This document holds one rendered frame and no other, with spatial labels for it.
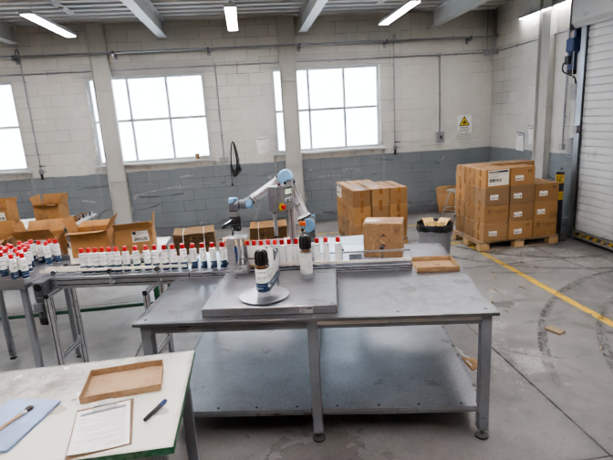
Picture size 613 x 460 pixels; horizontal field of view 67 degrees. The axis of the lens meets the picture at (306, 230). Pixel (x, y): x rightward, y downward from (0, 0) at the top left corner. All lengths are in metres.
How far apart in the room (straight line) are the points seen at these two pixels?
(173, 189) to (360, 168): 3.54
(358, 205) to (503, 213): 1.97
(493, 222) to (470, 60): 3.93
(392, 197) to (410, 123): 2.68
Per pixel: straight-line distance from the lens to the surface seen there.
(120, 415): 2.17
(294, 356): 3.60
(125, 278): 3.78
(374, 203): 6.86
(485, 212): 6.75
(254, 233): 7.87
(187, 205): 8.96
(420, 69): 9.40
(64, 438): 2.16
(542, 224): 7.27
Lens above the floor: 1.93
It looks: 13 degrees down
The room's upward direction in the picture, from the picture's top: 4 degrees counter-clockwise
